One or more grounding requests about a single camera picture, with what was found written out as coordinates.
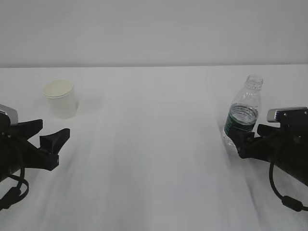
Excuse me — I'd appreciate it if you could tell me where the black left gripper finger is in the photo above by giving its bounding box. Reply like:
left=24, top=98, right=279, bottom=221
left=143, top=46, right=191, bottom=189
left=9, top=119, right=43, bottom=141
left=39, top=128, right=70, bottom=155

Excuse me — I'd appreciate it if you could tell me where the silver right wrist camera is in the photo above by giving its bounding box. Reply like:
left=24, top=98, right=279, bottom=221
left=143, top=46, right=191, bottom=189
left=267, top=107, right=308, bottom=123

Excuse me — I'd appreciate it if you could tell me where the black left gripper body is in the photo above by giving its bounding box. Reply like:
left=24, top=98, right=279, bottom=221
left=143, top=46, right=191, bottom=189
left=0, top=114, right=59, bottom=181

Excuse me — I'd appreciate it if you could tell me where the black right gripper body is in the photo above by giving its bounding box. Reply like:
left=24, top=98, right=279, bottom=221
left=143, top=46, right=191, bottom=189
left=237, top=123, right=308, bottom=185

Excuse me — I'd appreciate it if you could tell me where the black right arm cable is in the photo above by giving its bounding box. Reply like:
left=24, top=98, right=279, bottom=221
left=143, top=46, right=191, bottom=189
left=269, top=161, right=308, bottom=213

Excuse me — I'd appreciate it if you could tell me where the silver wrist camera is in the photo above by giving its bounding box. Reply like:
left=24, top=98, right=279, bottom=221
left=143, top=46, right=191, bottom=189
left=267, top=107, right=308, bottom=123
left=0, top=104, right=19, bottom=125

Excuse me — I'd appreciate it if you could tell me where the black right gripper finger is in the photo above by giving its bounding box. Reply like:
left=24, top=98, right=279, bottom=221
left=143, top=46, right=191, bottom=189
left=229, top=128, right=255, bottom=151
left=257, top=124, right=281, bottom=137

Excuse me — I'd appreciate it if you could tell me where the white paper cup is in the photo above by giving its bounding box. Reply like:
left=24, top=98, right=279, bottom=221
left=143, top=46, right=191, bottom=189
left=43, top=79, right=77, bottom=119

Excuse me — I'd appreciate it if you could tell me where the clear green-label water bottle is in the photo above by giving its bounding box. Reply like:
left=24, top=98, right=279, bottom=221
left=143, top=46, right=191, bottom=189
left=222, top=75, right=263, bottom=154

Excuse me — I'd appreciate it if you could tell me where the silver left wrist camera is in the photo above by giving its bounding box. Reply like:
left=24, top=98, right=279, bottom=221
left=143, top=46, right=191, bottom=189
left=0, top=104, right=19, bottom=125

